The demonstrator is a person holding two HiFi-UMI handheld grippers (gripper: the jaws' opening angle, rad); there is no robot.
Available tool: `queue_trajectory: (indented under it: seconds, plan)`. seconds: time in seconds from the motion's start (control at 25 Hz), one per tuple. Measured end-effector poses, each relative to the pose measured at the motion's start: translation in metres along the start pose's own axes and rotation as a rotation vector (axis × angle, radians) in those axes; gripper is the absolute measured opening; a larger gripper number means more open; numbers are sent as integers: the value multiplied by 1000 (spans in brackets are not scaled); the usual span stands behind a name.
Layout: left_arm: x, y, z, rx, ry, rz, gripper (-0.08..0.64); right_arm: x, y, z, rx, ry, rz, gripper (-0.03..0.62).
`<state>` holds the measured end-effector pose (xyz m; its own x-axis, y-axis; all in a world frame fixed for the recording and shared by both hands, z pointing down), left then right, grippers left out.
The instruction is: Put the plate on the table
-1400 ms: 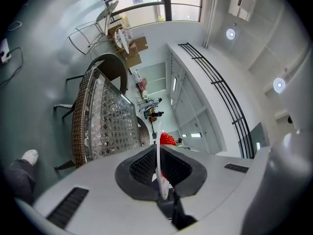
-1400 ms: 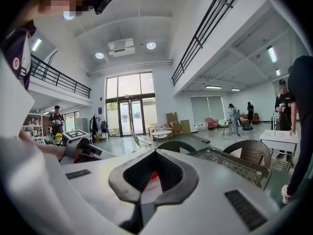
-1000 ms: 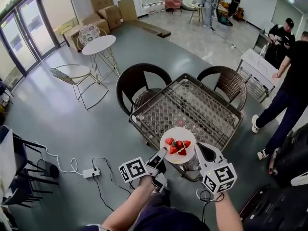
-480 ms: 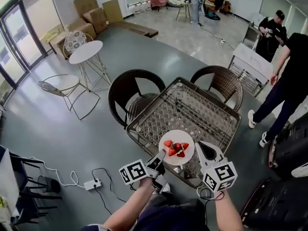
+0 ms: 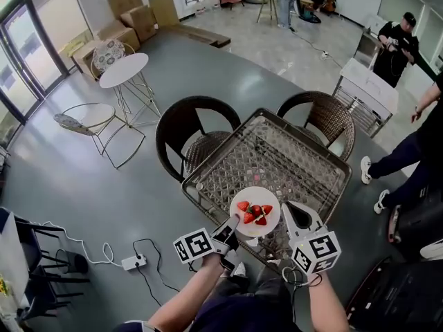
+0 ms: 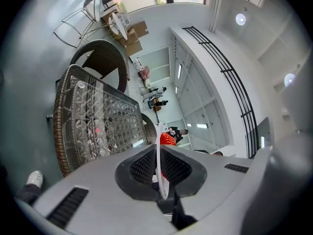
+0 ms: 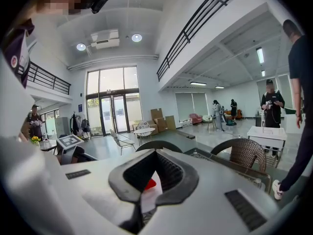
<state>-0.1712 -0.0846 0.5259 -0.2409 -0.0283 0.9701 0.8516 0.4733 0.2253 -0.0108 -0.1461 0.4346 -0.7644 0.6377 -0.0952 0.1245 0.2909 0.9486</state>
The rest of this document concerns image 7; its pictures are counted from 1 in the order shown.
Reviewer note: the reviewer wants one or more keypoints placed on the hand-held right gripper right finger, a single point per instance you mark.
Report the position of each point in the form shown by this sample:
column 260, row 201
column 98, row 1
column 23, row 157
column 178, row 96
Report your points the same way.
column 188, row 180

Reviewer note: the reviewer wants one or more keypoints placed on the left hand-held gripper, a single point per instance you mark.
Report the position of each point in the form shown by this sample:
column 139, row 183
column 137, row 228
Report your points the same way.
column 69, row 142

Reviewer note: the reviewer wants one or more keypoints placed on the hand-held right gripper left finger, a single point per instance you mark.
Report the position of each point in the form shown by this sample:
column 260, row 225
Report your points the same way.
column 117, row 180

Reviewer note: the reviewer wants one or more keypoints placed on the white plate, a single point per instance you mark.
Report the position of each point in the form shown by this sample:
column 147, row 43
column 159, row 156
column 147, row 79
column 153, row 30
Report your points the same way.
column 150, row 199

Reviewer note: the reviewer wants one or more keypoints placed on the coat rack with clothes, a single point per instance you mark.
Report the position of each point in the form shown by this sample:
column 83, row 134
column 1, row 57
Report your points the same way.
column 79, row 126

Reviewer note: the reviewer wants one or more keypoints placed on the small red item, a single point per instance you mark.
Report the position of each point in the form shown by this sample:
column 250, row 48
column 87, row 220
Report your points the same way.
column 150, row 184

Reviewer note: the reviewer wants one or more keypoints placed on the yellow flower bouquet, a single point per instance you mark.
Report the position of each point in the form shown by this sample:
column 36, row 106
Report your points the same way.
column 35, row 139

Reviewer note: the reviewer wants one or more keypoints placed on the dark metal-framed table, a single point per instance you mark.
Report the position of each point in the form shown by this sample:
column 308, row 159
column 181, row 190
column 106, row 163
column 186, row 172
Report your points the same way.
column 220, row 161

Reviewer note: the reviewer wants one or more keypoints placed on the glass entrance door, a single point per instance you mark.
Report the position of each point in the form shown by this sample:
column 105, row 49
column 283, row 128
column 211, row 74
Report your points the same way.
column 113, row 114

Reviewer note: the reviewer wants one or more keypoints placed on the white round side table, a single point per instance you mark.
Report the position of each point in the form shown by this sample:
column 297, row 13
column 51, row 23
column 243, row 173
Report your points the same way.
column 144, row 131

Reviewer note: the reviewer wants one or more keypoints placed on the patterned round-back chair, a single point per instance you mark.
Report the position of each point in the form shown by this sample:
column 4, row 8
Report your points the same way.
column 143, row 125

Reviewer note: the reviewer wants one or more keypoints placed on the pink armchair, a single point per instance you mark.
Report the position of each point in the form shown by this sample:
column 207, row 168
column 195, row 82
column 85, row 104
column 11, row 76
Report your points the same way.
column 195, row 118

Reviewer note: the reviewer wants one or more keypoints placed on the brown wicker chair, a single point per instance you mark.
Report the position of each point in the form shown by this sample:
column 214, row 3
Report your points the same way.
column 244, row 152

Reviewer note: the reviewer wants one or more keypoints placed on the stack of cardboard boxes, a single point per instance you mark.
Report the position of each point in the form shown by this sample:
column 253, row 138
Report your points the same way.
column 161, row 121

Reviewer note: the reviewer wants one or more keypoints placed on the short black balcony railing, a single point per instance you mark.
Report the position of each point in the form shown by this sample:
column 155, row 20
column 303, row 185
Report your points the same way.
column 49, row 78

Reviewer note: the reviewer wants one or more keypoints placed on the white window blinds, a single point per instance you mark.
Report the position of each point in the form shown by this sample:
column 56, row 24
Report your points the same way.
column 190, row 106

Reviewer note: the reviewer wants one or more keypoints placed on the white square cart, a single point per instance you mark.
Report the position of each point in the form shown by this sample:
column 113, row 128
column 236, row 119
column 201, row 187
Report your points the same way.
column 266, row 133

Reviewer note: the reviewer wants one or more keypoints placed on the round ceiling light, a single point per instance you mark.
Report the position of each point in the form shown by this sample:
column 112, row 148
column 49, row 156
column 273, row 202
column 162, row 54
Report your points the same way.
column 136, row 37
column 81, row 47

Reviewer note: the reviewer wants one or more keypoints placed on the ceiling tube light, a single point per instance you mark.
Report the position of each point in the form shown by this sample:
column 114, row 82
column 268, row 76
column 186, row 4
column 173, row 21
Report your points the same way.
column 198, row 83
column 260, row 55
column 219, row 87

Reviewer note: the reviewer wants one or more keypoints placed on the ceiling air conditioner unit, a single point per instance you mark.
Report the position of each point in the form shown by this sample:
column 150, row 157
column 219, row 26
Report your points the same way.
column 105, row 39

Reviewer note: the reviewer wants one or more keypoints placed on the person's dark purple shirt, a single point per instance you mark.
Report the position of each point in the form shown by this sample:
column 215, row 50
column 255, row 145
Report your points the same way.
column 14, row 48

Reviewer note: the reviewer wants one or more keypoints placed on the long black balcony railing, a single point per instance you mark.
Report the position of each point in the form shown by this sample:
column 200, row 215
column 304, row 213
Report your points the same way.
column 195, row 23

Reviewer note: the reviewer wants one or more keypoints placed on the black head-worn camera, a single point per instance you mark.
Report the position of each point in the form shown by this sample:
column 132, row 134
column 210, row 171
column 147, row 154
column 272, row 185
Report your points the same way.
column 100, row 0

